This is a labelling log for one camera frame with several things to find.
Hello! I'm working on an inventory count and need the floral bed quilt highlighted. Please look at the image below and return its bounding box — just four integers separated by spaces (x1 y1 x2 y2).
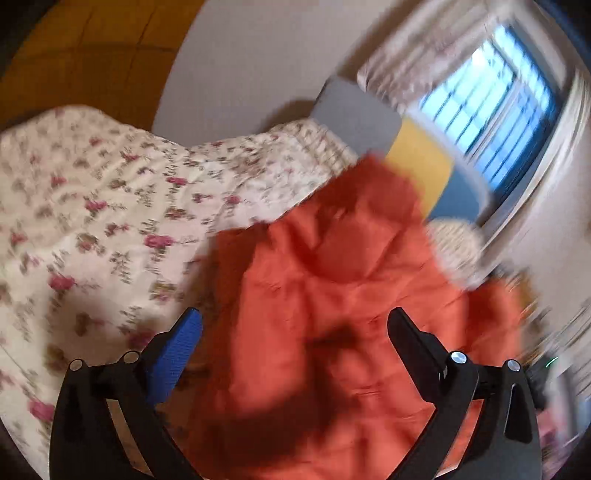
0 105 492 480

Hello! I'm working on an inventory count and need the long patterned curtain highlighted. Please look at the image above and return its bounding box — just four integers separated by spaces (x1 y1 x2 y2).
480 69 591 296

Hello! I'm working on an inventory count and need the barred window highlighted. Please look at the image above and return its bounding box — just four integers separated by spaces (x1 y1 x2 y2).
418 23 563 195

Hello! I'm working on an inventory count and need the short patterned curtain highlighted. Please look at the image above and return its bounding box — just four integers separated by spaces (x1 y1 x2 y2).
356 18 502 114

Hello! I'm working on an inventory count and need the grey yellow blue headboard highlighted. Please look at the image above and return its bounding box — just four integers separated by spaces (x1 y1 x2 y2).
310 76 494 228

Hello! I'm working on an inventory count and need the orange quilted jacket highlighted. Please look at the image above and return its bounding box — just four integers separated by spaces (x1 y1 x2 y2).
182 154 528 480

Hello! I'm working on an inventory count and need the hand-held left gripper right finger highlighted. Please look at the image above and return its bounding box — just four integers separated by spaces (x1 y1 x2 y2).
388 308 542 480

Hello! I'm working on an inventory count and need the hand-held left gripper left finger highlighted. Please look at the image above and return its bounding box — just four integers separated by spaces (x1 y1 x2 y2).
48 307 204 480

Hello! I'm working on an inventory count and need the yellow wooden wardrobe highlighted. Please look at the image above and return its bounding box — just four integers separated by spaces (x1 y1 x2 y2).
0 0 211 134

